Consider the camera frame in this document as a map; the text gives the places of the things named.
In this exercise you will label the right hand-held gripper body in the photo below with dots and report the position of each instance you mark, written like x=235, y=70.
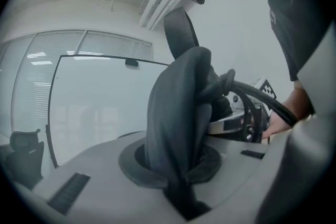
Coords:
x=236, y=118

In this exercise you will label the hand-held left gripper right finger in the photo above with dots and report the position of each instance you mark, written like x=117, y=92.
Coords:
x=236, y=175

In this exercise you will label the person's black t-shirt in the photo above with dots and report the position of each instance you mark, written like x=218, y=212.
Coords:
x=291, y=15

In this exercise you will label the black-framed whiteboard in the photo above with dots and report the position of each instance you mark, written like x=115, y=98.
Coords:
x=105, y=107

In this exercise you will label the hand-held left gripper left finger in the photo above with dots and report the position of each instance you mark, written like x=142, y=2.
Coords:
x=105, y=181

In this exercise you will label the person's right forearm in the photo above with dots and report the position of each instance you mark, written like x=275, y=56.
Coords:
x=295, y=102

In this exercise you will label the small black whiteboard clip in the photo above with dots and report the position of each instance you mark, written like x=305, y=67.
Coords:
x=131, y=62

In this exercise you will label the black office chair with headrest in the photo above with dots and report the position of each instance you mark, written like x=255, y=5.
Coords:
x=25, y=157

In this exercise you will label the white window blinds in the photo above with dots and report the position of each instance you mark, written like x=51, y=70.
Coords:
x=36, y=73

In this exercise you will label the black fabric bag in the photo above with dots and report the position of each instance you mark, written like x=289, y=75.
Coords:
x=173, y=102

